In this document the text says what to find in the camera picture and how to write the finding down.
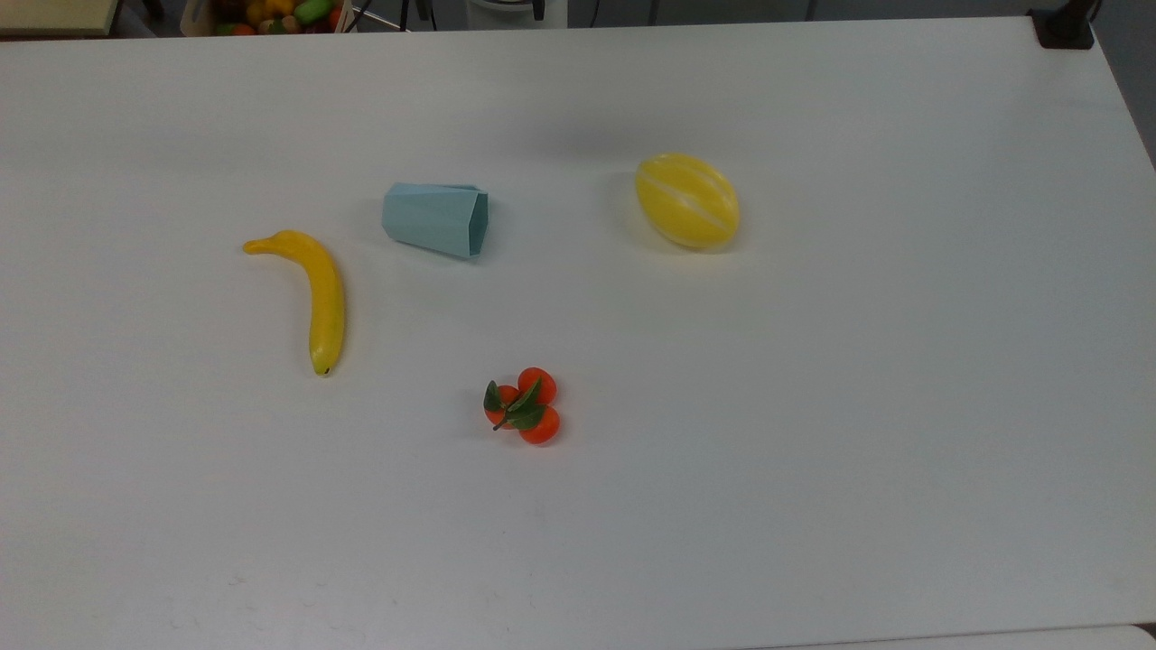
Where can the light blue faceted mug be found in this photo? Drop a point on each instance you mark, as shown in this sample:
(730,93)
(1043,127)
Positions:
(432,219)

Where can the orange tangerine cluster with leaves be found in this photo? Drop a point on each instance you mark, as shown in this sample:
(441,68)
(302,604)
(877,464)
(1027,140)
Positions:
(533,408)

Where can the box of assorted toy fruit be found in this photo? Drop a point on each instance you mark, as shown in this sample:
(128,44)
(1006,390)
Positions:
(271,14)

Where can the yellow toy banana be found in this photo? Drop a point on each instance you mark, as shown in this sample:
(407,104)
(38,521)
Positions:
(323,289)

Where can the light wooden board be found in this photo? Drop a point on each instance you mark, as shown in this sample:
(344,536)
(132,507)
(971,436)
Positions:
(54,14)

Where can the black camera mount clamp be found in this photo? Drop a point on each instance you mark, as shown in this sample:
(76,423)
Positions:
(1066,27)

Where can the metal tripod leg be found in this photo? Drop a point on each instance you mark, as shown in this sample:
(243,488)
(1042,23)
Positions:
(375,18)

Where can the yellow striped toy melon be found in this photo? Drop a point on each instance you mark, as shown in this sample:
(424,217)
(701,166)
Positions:
(688,200)

